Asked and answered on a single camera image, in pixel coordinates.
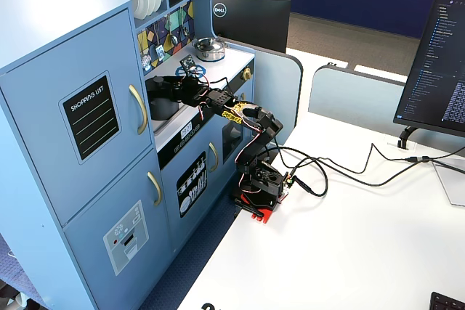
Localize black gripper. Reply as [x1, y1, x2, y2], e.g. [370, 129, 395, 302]
[154, 75, 211, 108]

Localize dark gray pot lid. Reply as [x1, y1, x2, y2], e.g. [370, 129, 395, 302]
[145, 76, 177, 99]

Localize dark gray pot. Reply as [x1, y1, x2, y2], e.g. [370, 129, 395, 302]
[145, 87, 180, 121]

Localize gray toy sink basin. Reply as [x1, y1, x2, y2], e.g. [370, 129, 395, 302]
[150, 86, 201, 134]

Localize steel slotted spatula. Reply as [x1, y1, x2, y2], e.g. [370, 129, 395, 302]
[154, 21, 166, 62]

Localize steel round skimmer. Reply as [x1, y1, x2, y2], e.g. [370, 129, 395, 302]
[139, 30, 153, 72]

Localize shiny steel pot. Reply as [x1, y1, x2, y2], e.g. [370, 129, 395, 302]
[195, 45, 227, 63]

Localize steel spoon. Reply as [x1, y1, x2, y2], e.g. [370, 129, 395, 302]
[167, 14, 179, 47]

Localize silver toy pot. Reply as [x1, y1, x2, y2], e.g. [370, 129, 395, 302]
[191, 36, 225, 54]

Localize steel ladle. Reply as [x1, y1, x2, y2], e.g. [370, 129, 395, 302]
[179, 7, 190, 39]

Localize blue oven door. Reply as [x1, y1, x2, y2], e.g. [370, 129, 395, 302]
[217, 81, 254, 187]

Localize black shopping list chalkboard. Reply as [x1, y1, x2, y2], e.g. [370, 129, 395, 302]
[58, 70, 121, 166]

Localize light blue desk divider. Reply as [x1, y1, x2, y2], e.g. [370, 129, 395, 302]
[307, 65, 465, 157]
[223, 37, 304, 144]

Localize black Dell monitor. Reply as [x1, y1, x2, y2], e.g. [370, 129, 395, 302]
[211, 0, 292, 54]

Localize blue dishwasher door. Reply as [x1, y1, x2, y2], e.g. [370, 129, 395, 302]
[160, 131, 223, 251]

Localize blue wooden toy kitchen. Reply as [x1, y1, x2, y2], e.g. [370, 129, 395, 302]
[0, 0, 256, 310]

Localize blue fridge door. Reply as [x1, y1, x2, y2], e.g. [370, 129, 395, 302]
[0, 7, 153, 227]

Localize blue freezer door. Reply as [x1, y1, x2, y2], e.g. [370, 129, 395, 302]
[63, 148, 175, 310]

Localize red table clamp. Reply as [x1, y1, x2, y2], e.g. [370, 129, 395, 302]
[233, 189, 288, 225]

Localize monitor with lit screen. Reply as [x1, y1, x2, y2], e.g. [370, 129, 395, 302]
[393, 0, 465, 139]

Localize black keyboard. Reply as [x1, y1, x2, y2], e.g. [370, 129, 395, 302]
[429, 291, 465, 310]

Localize small wrist camera board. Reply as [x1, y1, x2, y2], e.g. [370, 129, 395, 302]
[179, 54, 198, 73]

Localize gold fridge door handle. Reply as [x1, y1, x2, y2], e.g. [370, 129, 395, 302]
[129, 83, 148, 136]

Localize gold dishwasher door handle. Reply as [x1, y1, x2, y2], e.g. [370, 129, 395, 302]
[208, 142, 220, 174]

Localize gold freezer door handle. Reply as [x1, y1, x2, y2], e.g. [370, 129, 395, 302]
[147, 171, 163, 207]

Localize black looped cable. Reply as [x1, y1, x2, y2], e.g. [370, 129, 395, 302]
[279, 155, 465, 199]

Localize black cable with inline connector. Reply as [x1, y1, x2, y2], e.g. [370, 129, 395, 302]
[275, 142, 465, 177]

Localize gray monitor base plate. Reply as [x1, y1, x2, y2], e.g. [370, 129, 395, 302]
[432, 157, 465, 207]

